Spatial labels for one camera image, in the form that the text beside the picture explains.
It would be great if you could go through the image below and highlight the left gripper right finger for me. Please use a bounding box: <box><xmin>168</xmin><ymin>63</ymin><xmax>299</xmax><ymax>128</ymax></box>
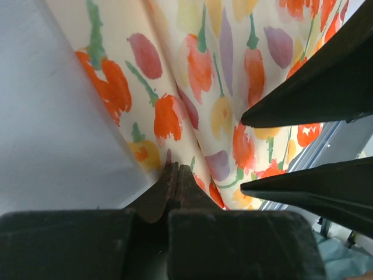
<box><xmin>167</xmin><ymin>165</ymin><xmax>326</xmax><ymax>279</ymax></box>

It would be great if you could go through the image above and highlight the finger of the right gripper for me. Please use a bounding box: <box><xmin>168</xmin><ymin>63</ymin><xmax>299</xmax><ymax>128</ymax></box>
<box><xmin>241</xmin><ymin>1</ymin><xmax>372</xmax><ymax>128</ymax></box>
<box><xmin>240</xmin><ymin>156</ymin><xmax>373</xmax><ymax>239</ymax></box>

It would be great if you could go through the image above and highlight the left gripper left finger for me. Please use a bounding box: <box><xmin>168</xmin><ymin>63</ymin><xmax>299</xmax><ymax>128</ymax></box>
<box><xmin>1</xmin><ymin>163</ymin><xmax>178</xmax><ymax>279</ymax></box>

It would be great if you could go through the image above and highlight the orange floral cream skirt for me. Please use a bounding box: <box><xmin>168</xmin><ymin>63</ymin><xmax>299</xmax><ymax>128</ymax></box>
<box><xmin>47</xmin><ymin>1</ymin><xmax>349</xmax><ymax>209</ymax></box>

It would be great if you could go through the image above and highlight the aluminium frame rail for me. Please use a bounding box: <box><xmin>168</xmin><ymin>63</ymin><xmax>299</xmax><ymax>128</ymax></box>
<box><xmin>259</xmin><ymin>121</ymin><xmax>365</xmax><ymax>234</ymax></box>

